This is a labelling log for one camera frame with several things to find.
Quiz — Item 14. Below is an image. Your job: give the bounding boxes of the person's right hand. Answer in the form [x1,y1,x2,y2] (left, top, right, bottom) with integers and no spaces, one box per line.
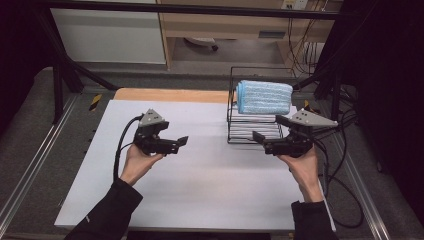
[278,146,325,204]

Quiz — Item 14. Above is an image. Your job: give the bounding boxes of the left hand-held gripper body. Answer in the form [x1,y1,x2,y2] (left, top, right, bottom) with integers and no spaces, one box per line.
[133,108,180,156]

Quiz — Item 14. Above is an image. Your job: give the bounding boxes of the black floor cables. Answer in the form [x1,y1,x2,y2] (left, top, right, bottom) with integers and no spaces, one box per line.
[313,109,358,142]

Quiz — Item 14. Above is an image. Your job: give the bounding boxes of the hanging black cables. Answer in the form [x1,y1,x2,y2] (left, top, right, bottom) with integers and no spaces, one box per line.
[287,16,322,76]

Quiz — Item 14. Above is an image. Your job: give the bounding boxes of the blue striped cloth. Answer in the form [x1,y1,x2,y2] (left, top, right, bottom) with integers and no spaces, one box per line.
[235,79,294,116]

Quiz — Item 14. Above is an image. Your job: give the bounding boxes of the wall socket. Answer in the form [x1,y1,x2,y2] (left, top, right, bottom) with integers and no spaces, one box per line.
[281,0,309,10]

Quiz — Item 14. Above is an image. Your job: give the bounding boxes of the right hand-held gripper cable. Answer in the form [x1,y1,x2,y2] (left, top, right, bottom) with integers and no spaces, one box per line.
[312,126,365,230]

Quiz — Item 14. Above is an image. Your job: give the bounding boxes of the hand-held gripper cable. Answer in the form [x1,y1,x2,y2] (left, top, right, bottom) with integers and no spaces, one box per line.
[113,114,144,183]
[312,126,365,230]

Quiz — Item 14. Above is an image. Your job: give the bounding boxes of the white cabinet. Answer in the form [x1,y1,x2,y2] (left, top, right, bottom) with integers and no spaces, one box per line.
[51,8,167,65]

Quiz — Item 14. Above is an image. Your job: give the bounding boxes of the dark curtain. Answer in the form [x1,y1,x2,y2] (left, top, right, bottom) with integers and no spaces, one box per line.
[0,0,56,134]
[343,0,424,228]

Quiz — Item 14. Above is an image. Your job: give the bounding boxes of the black metal stand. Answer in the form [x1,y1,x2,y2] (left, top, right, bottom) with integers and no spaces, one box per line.
[286,49,358,131]
[36,9,120,125]

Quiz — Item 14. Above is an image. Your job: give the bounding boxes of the white table cover board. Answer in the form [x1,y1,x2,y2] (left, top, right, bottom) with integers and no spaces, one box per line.
[54,99,337,233]

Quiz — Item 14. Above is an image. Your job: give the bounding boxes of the black metal crossbar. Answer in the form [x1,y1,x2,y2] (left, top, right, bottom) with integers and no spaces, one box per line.
[36,0,351,20]

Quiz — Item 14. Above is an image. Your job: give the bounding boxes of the wooden table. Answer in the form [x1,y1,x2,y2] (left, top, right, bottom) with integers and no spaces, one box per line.
[113,87,293,107]

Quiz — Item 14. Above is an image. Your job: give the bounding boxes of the left hand-held gripper cable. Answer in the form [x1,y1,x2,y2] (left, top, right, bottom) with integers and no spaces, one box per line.
[113,114,144,183]

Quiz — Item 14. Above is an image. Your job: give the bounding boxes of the light wooden desk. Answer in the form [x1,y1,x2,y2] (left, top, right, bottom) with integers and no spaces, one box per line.
[156,0,344,70]

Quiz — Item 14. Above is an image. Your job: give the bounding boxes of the black wire rack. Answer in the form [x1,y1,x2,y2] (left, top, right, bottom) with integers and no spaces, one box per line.
[226,66,301,146]

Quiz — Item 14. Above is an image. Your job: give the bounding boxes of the person's left hand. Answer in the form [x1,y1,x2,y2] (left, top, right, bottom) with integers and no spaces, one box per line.
[119,143,165,187]

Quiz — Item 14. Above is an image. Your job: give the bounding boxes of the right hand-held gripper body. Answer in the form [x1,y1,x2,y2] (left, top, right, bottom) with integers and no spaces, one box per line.
[264,108,339,159]

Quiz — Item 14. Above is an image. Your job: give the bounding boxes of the office chair base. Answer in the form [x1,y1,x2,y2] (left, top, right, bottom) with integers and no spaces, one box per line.
[183,36,220,52]

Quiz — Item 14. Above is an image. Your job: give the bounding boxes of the aluminium rail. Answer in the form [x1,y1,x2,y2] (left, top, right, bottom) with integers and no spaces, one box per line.
[0,94,80,228]
[328,131,392,240]

